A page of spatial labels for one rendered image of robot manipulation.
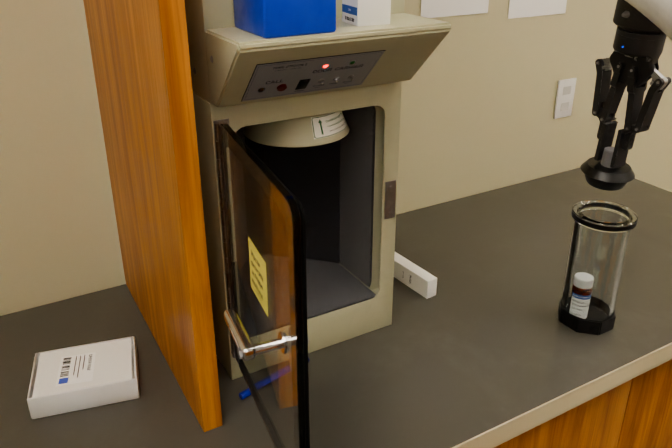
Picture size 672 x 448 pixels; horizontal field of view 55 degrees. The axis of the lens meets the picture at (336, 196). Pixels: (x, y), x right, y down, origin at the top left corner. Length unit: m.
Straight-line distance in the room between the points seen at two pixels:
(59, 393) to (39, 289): 0.38
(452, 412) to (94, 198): 0.79
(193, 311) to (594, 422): 0.78
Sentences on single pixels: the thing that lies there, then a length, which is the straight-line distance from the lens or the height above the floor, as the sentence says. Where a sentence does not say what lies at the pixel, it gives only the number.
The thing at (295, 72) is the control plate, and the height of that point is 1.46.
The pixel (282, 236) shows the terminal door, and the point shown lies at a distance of 0.67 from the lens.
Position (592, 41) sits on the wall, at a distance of 2.05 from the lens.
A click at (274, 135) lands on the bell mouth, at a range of 1.01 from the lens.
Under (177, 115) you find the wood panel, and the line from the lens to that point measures 0.80.
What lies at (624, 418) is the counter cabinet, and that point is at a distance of 1.42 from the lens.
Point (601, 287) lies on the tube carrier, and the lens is 1.25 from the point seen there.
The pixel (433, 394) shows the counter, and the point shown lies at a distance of 1.10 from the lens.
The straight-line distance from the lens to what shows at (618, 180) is 1.22.
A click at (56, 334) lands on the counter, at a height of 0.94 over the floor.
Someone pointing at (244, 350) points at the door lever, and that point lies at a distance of 0.74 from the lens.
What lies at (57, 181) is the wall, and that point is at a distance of 1.35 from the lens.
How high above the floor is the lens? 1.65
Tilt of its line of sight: 23 degrees down
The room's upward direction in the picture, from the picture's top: straight up
